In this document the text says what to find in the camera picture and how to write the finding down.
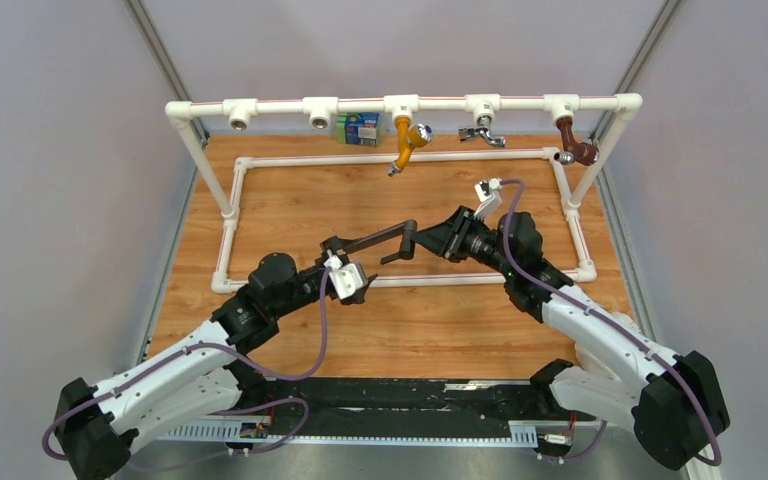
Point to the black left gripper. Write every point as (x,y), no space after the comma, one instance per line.
(332,243)

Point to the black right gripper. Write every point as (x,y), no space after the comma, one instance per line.
(446,239)

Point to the dark grey long faucet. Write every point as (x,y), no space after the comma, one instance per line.
(404,231)

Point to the white PVC pipe frame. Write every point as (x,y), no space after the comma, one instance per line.
(590,127)

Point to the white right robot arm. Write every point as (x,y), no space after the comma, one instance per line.
(671,402)

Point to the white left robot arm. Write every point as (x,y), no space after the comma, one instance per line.
(99,427)

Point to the yellow faucet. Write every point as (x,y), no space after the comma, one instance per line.
(409,138)

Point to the chrome faucet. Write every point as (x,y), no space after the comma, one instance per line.
(481,130)

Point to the green blue small box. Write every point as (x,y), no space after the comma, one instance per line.
(358,128)

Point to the brown faucet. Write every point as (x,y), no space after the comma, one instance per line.
(572,150)

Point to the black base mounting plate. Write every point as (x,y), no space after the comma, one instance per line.
(403,408)

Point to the white thread seal tape roll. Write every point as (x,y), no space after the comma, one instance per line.
(591,363)

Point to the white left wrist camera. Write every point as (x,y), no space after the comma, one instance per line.
(347,278)

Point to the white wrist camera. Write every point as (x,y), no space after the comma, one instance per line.
(347,278)
(488,192)

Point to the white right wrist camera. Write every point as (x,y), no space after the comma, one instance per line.
(488,192)

